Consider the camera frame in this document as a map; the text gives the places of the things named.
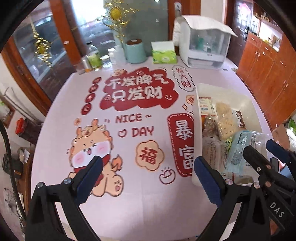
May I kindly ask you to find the large white-blue snack bag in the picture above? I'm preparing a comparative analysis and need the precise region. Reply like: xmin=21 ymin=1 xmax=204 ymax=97
xmin=226 ymin=131 xmax=268 ymax=175

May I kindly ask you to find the green snack pouch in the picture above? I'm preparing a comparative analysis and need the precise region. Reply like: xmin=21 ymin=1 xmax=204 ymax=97
xmin=225 ymin=137 xmax=232 ymax=150

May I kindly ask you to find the brown snowflake snack pack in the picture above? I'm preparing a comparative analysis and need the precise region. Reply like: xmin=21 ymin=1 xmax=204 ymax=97
xmin=234 ymin=110 xmax=246 ymax=130

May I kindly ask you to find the brown bread slice pack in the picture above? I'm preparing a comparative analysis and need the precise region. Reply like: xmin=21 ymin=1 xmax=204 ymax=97
xmin=202 ymin=137 xmax=228 ymax=173

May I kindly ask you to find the puffed rice cake pack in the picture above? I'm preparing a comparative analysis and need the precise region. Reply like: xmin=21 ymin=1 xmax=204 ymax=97
xmin=215 ymin=102 xmax=238 ymax=141

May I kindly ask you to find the mixed nut bar pack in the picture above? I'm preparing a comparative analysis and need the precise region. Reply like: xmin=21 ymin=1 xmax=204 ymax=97
xmin=203 ymin=114 xmax=219 ymax=138

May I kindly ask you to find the black smartphone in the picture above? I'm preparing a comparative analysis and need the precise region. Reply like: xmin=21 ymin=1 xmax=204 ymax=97
xmin=270 ymin=157 xmax=280 ymax=173

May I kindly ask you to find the cardboard box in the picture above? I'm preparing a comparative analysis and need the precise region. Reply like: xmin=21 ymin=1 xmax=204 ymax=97
xmin=271 ymin=124 xmax=290 ymax=149

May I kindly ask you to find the white plastic storage bin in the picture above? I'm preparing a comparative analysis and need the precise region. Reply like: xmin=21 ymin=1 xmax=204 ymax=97
xmin=193 ymin=83 xmax=270 ymax=186

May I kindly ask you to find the orange wooden cabinet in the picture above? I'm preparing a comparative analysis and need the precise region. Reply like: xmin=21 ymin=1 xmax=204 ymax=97
xmin=237 ymin=33 xmax=295 ymax=130

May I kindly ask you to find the pink printed table mat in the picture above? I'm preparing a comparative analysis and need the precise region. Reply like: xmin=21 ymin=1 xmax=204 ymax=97
xmin=31 ymin=55 xmax=273 ymax=241

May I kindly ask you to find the white desktop cabinet appliance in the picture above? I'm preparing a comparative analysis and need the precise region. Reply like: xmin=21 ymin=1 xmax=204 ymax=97
xmin=173 ymin=15 xmax=237 ymax=69

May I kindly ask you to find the green tissue pack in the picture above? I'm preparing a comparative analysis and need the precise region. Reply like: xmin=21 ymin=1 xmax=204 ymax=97
xmin=151 ymin=41 xmax=177 ymax=64

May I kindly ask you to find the green label bottle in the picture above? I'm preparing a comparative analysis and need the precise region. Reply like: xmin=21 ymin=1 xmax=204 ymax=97
xmin=86 ymin=41 xmax=102 ymax=70

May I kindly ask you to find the small glass jar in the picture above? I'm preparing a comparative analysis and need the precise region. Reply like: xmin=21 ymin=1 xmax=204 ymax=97
xmin=100 ymin=55 xmax=112 ymax=68

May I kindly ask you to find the teal cylindrical canister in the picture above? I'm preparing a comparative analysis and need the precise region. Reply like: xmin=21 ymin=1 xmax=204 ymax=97
xmin=125 ymin=39 xmax=147 ymax=64

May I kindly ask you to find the black cable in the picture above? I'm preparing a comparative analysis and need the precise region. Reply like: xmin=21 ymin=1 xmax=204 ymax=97
xmin=0 ymin=120 xmax=27 ymax=223

